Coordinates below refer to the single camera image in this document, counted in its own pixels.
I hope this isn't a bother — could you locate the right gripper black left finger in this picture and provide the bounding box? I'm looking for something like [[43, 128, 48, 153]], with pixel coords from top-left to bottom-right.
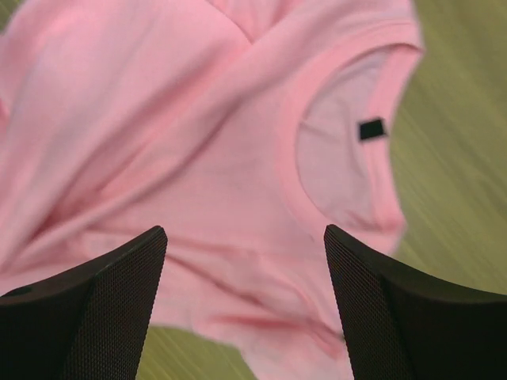
[[1, 226, 167, 380]]

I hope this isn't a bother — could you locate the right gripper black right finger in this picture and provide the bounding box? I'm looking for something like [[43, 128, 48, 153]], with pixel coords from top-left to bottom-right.
[[324, 225, 506, 380]]

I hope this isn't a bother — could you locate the pink t shirt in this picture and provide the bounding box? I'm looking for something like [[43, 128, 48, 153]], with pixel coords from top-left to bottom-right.
[[1, 1, 423, 379]]

